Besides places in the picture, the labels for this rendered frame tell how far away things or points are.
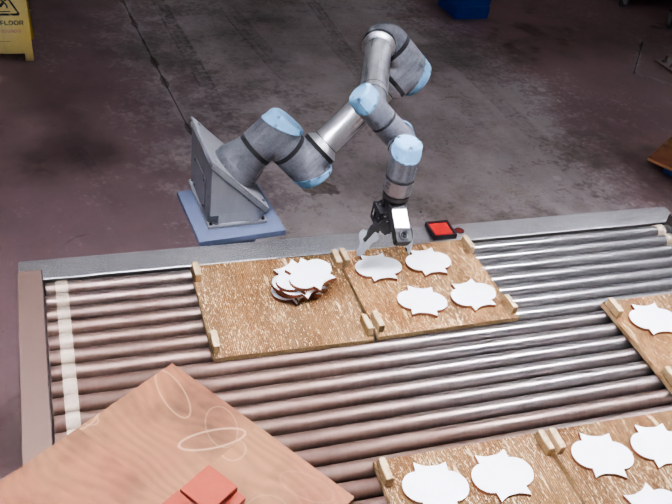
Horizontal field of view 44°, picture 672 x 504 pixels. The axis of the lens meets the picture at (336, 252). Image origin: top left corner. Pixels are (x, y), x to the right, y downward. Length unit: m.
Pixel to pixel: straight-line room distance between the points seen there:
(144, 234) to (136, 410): 2.23
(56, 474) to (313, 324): 0.77
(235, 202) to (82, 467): 1.06
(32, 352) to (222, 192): 0.75
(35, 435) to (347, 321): 0.80
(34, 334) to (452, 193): 2.88
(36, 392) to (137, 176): 2.51
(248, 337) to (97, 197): 2.22
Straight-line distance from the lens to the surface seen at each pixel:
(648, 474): 2.04
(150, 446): 1.69
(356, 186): 4.38
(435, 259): 2.38
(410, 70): 2.47
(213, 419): 1.73
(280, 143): 2.42
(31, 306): 2.13
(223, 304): 2.14
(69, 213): 4.06
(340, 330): 2.10
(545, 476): 1.93
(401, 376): 2.05
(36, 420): 1.88
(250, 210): 2.50
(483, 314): 2.25
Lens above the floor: 2.36
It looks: 37 degrees down
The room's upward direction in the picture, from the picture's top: 9 degrees clockwise
